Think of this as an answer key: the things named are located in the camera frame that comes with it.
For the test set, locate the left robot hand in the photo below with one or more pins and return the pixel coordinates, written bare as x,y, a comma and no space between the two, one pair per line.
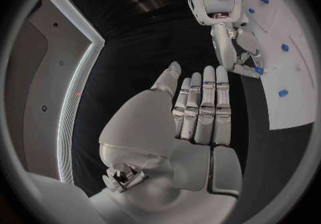
140,127

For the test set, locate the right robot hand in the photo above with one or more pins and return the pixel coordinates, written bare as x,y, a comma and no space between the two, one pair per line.
225,51

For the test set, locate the white task board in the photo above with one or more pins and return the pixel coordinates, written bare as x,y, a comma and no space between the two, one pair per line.
283,27

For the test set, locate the small blue peg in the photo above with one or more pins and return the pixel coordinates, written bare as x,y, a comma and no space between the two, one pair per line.
251,10

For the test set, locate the blue plug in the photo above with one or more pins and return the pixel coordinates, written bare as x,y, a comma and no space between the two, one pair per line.
283,93

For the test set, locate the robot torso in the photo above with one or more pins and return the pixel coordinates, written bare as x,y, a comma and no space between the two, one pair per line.
40,91

